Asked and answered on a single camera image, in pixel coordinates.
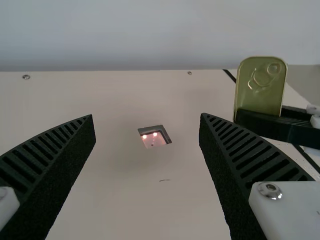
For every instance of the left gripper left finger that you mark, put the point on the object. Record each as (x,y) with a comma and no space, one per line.
(50,175)

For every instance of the small square scanner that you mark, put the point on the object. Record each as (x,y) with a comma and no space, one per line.
(155,140)

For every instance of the rectangular gold tin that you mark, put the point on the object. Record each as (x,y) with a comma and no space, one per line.
(260,95)

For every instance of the black strip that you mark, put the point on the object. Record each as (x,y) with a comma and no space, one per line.
(228,75)

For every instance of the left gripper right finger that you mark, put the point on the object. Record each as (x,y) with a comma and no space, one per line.
(237,175)

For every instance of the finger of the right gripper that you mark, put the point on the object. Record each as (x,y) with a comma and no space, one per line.
(275,127)
(295,112)

